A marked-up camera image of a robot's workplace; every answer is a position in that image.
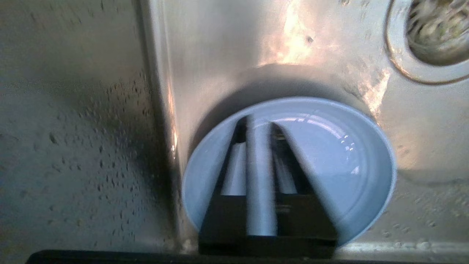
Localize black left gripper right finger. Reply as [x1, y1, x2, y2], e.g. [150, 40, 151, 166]
[256, 123, 338, 257]

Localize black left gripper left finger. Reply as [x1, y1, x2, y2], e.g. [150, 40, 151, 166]
[199, 117, 254, 256]

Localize blue round plate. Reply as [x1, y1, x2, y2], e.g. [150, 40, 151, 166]
[181, 96, 398, 247]

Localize stainless steel sink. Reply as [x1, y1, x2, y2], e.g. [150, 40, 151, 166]
[0, 0, 469, 257]

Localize metal sink drain strainer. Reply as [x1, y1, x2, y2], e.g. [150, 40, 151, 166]
[385, 0, 469, 85]

